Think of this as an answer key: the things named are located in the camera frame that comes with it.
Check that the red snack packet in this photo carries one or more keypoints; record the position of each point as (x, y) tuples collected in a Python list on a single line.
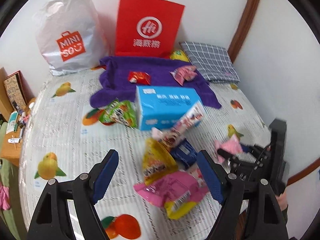
[(141, 78)]

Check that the right human hand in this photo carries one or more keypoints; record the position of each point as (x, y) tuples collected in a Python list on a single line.
[(282, 201)]

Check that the white Miniso plastic bag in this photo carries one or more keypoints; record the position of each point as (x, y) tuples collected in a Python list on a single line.
[(69, 36)]

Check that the blue tissue pack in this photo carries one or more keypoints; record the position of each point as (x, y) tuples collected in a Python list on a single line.
[(161, 106)]

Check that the dark blue snack packet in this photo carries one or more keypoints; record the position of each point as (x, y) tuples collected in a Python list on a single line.
[(185, 154)]

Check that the fruit print table cover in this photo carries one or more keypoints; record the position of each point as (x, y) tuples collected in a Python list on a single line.
[(56, 126)]

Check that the teal cosmetic box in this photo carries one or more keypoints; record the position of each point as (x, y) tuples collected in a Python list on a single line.
[(12, 122)]

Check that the white cosmetic tube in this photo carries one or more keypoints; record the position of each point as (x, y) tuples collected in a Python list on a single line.
[(13, 140)]

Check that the purple towel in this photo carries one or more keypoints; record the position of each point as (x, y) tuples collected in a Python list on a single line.
[(115, 83)]

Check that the pink snack packet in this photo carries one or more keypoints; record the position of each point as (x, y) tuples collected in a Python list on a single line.
[(184, 73)]

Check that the green snack packet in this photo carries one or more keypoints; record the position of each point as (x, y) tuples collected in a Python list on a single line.
[(122, 112)]

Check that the wooden headboard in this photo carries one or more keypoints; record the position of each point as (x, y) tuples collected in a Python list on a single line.
[(5, 105)]

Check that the small pink pastry packet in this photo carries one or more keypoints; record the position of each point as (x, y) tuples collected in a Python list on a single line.
[(232, 146)]

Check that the lychee gummy packet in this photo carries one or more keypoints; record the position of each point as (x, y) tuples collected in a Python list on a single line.
[(196, 177)]

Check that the large pink snack bag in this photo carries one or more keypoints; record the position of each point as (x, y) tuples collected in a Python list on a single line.
[(174, 193)]

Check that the brown wooden door frame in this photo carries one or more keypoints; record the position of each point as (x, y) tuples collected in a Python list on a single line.
[(243, 28)]

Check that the long pink white candy packet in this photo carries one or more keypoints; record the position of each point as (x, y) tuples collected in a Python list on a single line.
[(174, 136)]

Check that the yellow triangular snack packet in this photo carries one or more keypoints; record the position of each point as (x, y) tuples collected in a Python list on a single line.
[(157, 162)]

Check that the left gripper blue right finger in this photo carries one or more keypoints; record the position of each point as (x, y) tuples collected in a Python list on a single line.
[(214, 175)]

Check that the pink blanket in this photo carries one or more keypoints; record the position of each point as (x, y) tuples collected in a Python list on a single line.
[(4, 197)]

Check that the patterned book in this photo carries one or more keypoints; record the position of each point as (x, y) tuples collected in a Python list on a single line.
[(14, 89)]

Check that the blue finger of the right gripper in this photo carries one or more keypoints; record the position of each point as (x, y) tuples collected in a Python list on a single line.
[(224, 155), (248, 148)]

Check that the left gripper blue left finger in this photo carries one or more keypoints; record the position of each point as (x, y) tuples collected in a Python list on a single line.
[(102, 174)]

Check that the red Haidilao paper bag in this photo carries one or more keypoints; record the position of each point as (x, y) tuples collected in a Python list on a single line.
[(147, 27)]

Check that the wooden nightstand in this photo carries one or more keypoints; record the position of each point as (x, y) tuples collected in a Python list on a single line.
[(12, 146)]

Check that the yellow chips bag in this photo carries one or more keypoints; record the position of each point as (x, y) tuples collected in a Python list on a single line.
[(179, 55)]

